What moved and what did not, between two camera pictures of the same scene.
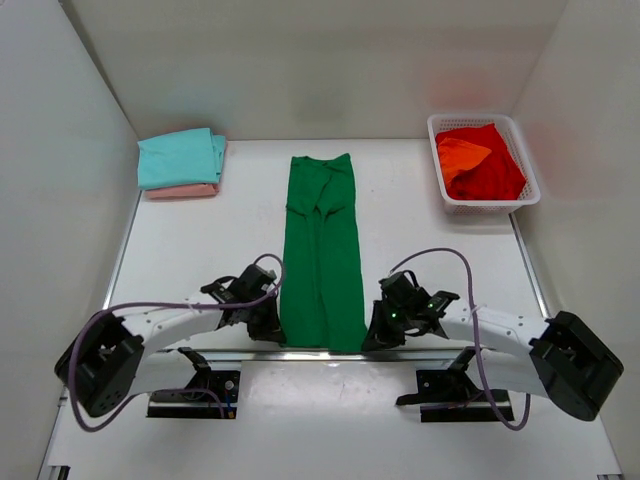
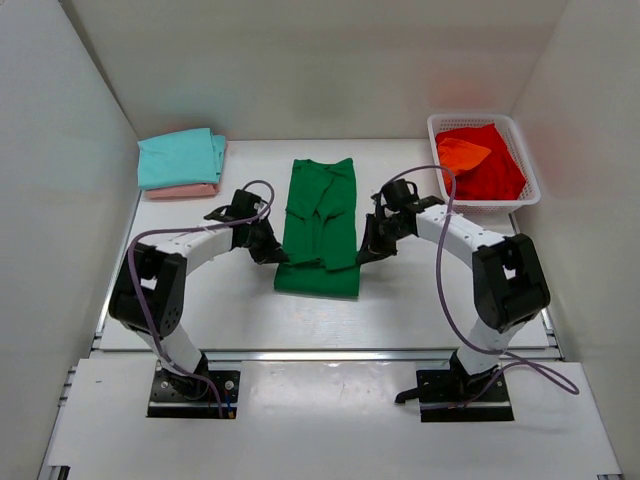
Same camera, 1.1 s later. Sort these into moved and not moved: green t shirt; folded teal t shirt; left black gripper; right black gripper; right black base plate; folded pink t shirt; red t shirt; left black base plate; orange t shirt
Moved: left black gripper; right black gripper; green t shirt
Not moved: right black base plate; left black base plate; red t shirt; folded teal t shirt; folded pink t shirt; orange t shirt
